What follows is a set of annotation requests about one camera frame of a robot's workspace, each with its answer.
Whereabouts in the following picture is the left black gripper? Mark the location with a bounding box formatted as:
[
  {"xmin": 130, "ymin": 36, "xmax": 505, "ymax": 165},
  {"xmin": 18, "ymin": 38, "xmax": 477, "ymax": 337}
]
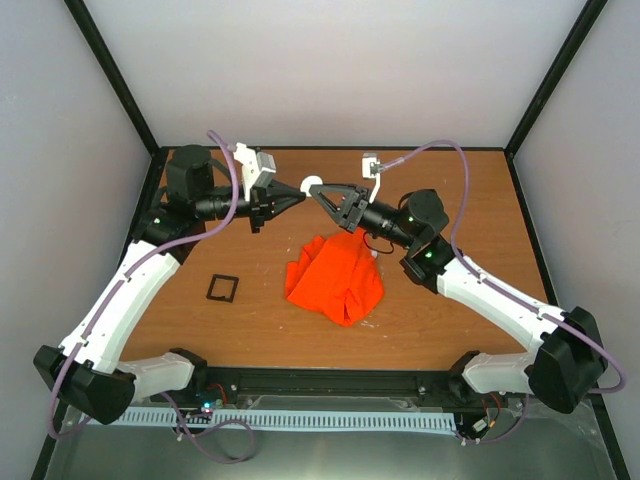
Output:
[{"xmin": 196, "ymin": 180, "xmax": 306, "ymax": 234}]

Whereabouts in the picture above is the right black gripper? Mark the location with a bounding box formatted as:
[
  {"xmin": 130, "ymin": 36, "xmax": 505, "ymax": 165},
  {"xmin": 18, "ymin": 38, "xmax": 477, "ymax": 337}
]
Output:
[{"xmin": 309, "ymin": 184, "xmax": 416, "ymax": 250}]

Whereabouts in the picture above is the orange garment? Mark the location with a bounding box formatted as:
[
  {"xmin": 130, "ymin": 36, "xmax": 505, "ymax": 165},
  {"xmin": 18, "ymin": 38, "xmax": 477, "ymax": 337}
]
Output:
[{"xmin": 284, "ymin": 228, "xmax": 384, "ymax": 327}]

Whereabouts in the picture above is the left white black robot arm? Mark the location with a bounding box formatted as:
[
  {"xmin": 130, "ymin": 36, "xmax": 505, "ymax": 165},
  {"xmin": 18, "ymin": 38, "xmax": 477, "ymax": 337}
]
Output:
[{"xmin": 33, "ymin": 144, "xmax": 308, "ymax": 425}]

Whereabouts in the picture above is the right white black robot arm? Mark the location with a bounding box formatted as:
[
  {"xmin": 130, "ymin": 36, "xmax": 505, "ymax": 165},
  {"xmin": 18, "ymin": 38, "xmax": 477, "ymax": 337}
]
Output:
[{"xmin": 306, "ymin": 184, "xmax": 609, "ymax": 414}]

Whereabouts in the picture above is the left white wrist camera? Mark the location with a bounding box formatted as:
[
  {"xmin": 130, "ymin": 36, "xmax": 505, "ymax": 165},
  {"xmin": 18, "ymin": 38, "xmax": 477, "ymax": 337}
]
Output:
[{"xmin": 233, "ymin": 142, "xmax": 276, "ymax": 201}]

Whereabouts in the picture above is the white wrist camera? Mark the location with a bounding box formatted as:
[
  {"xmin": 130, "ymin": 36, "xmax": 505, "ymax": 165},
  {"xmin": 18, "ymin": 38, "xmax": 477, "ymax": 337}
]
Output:
[
  {"xmin": 233, "ymin": 142, "xmax": 276, "ymax": 201},
  {"xmin": 361, "ymin": 152, "xmax": 381, "ymax": 203}
]

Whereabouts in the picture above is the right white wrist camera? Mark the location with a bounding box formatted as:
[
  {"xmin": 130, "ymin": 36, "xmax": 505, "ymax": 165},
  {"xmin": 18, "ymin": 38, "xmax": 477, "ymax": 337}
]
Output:
[{"xmin": 361, "ymin": 152, "xmax": 381, "ymax": 203}]

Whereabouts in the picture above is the black square frame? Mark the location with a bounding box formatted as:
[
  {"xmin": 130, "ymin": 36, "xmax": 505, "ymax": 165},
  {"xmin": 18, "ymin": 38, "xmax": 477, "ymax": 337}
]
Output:
[{"xmin": 206, "ymin": 274, "xmax": 239, "ymax": 303}]

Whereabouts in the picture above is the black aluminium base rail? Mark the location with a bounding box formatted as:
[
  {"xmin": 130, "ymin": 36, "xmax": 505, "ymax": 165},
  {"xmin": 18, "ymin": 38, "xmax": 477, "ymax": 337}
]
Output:
[{"xmin": 69, "ymin": 364, "xmax": 599, "ymax": 407}]

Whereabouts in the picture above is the light blue slotted cable duct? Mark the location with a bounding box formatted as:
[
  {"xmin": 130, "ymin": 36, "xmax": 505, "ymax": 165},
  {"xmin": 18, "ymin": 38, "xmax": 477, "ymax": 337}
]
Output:
[{"xmin": 114, "ymin": 405, "xmax": 458, "ymax": 433}]

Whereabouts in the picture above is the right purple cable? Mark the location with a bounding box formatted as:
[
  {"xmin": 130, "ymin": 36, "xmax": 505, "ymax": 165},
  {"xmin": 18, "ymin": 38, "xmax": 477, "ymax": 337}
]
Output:
[{"xmin": 372, "ymin": 138, "xmax": 626, "ymax": 447}]

